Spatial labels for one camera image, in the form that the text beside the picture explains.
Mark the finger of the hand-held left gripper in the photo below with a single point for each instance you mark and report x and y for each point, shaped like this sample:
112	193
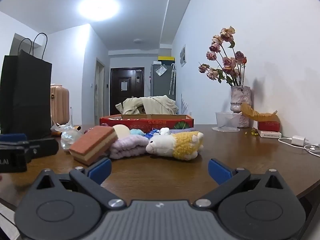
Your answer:
12	137
42	148

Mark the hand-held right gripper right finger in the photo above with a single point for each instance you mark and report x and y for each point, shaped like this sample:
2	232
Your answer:
220	171

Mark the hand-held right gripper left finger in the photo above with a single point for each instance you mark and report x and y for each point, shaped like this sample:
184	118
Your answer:
101	168

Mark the layered orange sponge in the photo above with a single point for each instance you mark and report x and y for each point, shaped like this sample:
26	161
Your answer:
92	142

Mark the clear plastic bag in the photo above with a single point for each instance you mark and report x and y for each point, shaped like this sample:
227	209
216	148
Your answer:
70	137

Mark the pink plush toy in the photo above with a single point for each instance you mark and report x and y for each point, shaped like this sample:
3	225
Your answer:
127	146

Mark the cream round sponge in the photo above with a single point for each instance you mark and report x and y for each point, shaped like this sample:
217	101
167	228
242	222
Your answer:
122	130

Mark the white yellow alpaca plush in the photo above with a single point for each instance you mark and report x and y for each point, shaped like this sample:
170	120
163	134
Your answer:
180	145

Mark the light blue plush toy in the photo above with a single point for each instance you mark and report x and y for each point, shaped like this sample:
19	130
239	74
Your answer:
137	132

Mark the purple knitted cloth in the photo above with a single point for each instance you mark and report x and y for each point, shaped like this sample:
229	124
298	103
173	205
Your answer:
182	130

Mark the red cardboard box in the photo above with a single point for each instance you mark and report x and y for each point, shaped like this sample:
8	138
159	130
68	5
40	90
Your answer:
150	123

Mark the white plastic bag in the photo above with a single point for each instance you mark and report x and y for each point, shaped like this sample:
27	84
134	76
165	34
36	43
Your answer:
58	127

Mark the pink suitcase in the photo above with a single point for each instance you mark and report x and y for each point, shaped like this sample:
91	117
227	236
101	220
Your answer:
60	105

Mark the black paper bag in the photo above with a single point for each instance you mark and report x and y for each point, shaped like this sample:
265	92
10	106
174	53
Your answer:
25	92

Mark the clear plastic container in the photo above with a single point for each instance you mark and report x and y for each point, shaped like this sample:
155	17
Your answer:
226	122

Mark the small yellow bits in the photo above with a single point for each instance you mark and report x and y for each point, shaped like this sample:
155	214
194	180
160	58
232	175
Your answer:
253	131

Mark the blue printed packet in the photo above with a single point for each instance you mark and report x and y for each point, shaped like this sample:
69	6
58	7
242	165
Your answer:
150	133

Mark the flat white box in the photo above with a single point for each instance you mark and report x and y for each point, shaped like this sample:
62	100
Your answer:
270	134

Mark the small red box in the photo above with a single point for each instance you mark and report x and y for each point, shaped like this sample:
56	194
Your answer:
268	126

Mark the brown plush toy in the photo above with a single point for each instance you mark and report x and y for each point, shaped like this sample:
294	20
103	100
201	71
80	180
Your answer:
260	116

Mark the white ribbed rack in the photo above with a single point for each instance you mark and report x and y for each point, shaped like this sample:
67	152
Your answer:
185	106

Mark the glass vase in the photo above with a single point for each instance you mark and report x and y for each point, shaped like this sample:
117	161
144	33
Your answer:
241	100

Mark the white side door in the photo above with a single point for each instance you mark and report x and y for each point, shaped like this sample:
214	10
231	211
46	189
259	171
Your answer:
100	92

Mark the dark entrance door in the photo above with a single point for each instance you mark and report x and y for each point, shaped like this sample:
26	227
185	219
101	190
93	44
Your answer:
132	97

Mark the beige coat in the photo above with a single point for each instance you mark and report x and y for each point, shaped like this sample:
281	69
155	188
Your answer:
155	105

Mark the white charger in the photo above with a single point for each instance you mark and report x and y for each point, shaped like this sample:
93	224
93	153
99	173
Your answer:
299	140

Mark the grey refrigerator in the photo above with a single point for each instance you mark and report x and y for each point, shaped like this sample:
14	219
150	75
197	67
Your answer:
161	85

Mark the clear folded umbrella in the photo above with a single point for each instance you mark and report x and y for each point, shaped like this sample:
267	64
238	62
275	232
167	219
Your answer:
172	80

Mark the dried rose bouquet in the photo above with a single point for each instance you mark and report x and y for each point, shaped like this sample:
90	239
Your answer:
227	62

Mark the yellow black box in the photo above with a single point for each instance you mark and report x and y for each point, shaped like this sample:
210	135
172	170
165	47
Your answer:
165	59

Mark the small ceiling lamp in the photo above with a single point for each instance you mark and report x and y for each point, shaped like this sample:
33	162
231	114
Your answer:
137	40

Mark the round ceiling light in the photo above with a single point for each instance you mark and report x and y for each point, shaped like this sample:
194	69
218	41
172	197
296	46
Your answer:
98	7

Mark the wall panel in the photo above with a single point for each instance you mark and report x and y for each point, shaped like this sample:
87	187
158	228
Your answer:
183	55

